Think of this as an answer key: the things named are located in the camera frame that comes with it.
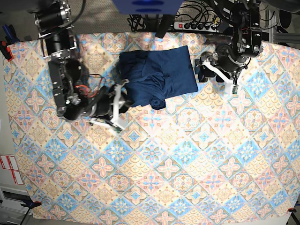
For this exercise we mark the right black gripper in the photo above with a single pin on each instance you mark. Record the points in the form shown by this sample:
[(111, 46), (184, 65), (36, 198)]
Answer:
[(104, 105)]

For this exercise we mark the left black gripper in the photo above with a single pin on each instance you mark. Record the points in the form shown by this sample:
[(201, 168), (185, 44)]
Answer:
[(224, 64)]

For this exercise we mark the blue long-sleeve T-shirt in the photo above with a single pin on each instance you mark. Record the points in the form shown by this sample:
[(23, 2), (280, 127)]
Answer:
[(155, 76)]

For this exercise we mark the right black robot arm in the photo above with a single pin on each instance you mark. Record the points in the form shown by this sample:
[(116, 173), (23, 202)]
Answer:
[(72, 95)]

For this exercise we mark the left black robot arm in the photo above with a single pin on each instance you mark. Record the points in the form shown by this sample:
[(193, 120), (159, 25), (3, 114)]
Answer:
[(244, 16)]

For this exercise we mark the white power strip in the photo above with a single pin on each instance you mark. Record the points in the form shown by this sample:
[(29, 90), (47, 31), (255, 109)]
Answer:
[(196, 26)]

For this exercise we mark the patterned tablecloth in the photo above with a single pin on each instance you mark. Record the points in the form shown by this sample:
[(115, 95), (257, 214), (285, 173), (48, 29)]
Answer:
[(207, 158)]

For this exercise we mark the black round speaker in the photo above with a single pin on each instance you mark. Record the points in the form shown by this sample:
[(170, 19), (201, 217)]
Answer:
[(284, 18)]

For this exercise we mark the white red labels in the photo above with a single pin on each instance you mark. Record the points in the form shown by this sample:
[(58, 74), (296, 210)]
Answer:
[(9, 171)]

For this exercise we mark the black orange clamp lower-left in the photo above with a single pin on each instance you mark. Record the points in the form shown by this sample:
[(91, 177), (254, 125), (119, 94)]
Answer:
[(30, 204)]

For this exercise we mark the blue box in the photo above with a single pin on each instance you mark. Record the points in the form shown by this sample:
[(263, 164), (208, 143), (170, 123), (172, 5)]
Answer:
[(130, 7)]

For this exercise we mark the black red table clamp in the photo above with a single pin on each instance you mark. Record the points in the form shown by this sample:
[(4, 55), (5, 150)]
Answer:
[(6, 51)]

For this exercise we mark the black orange clamp lower-right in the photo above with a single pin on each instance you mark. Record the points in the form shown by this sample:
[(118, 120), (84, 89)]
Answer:
[(293, 210)]

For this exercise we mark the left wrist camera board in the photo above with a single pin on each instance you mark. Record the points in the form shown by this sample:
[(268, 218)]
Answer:
[(235, 89)]

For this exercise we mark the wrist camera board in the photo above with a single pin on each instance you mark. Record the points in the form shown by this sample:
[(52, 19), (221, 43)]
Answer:
[(117, 129), (235, 89)]

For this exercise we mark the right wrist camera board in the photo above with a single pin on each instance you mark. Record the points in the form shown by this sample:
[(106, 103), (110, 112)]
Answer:
[(117, 129)]

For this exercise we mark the aluminium frame profile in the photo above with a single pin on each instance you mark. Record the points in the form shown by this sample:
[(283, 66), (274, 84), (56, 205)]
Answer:
[(277, 34)]

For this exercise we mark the black stand post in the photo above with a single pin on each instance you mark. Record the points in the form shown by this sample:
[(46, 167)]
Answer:
[(164, 25)]

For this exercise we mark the blue handled clamp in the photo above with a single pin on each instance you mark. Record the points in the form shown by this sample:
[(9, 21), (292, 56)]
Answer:
[(10, 32)]

